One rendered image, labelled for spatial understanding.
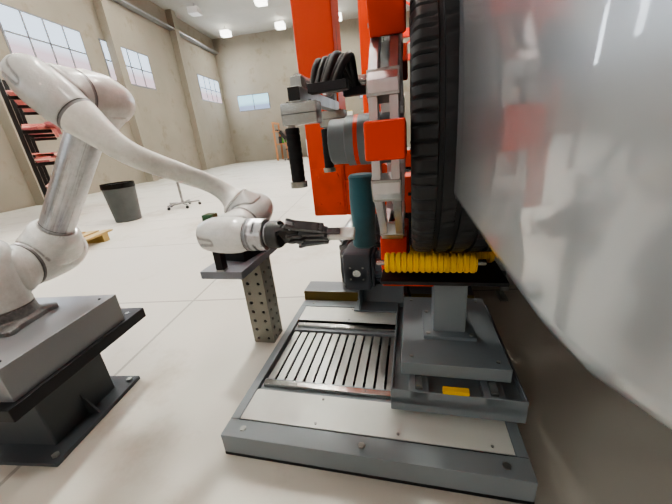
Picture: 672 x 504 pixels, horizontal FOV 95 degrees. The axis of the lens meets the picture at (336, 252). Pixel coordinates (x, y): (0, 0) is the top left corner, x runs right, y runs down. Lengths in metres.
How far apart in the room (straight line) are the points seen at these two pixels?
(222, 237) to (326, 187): 0.70
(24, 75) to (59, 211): 0.45
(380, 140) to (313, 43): 0.93
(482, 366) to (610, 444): 0.41
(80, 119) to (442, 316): 1.13
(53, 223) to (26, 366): 0.46
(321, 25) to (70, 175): 1.03
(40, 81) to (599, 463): 1.68
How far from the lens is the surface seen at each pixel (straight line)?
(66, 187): 1.32
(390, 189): 0.69
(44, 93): 1.06
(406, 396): 1.00
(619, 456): 1.24
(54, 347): 1.25
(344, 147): 0.91
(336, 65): 0.79
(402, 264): 0.88
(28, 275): 1.39
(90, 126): 1.01
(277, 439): 1.03
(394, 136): 0.59
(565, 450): 1.19
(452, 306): 1.06
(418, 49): 0.67
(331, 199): 1.45
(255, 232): 0.83
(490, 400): 1.01
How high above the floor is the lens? 0.86
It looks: 20 degrees down
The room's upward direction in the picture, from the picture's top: 6 degrees counter-clockwise
